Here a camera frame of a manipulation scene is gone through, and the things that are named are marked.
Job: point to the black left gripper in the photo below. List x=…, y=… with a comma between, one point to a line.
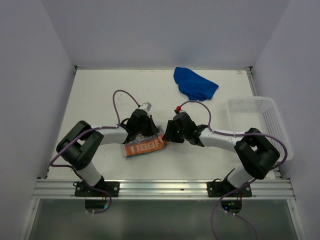
x=153, y=129

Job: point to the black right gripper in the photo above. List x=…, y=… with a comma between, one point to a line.
x=169, y=135

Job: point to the rabbit print towel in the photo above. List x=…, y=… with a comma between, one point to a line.
x=143, y=145

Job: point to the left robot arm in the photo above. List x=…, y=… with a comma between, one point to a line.
x=77, y=149

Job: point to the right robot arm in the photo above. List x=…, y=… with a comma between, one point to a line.
x=255, y=152

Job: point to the blue towel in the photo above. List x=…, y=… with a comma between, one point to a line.
x=194, y=86

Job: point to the white plastic basket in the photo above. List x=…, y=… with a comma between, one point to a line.
x=258, y=112

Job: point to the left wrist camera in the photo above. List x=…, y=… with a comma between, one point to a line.
x=146, y=106

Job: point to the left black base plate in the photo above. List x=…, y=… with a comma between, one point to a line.
x=101, y=189

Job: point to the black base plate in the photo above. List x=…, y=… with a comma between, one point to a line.
x=101, y=189
x=218, y=188

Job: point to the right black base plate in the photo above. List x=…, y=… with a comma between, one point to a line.
x=218, y=188

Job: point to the aluminium mounting rail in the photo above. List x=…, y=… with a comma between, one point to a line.
x=274, y=189

